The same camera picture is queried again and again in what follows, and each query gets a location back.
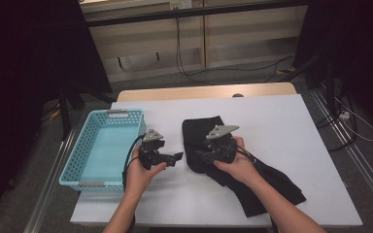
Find yellow cable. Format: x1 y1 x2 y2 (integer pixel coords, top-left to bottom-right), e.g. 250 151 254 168
42 103 62 123

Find black floor cables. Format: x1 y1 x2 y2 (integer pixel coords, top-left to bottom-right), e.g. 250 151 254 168
315 91 358 153

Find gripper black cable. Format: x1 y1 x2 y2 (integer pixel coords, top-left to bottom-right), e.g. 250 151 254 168
121 134 147 233
236 145 278 233

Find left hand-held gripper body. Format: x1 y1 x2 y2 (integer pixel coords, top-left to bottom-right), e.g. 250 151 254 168
138 128 169 171

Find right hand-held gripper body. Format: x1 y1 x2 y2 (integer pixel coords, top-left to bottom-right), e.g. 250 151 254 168
200 124 241 164

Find black shorts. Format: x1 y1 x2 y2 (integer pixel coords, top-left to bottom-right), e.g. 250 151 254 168
182 115 308 218

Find person's right hand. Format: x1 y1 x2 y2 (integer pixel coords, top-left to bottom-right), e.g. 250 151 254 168
213 135 260 187

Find black metal stand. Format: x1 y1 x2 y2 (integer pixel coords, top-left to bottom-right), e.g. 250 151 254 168
280 52 338 111
57 81 118 141

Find black power cable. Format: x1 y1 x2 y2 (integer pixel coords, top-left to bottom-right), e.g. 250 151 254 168
174 17 215 85
187 54 295 85

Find aluminium rail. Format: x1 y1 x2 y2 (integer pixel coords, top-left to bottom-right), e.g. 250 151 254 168
22 127 77 233
310 90 373 212

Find light wooden table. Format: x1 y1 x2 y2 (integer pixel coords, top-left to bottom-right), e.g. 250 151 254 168
116 82 298 103

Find black curtain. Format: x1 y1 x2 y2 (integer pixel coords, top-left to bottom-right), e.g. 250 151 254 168
292 0 373 137
0 0 113 224

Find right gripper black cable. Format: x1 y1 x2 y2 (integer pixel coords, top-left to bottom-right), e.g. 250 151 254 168
236 145 278 233

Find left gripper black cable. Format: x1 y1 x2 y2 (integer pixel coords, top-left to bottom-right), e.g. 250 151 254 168
121 134 147 233

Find white cable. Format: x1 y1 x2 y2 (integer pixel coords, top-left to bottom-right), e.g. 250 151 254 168
334 96 373 143

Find white wall socket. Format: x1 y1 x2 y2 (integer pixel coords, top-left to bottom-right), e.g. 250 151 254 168
169 0 192 10

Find person's left hand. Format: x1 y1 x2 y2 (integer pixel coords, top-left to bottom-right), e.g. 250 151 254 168
124 145 168 195

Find light blue plastic basket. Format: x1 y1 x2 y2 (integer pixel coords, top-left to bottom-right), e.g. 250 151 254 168
58 109 147 194

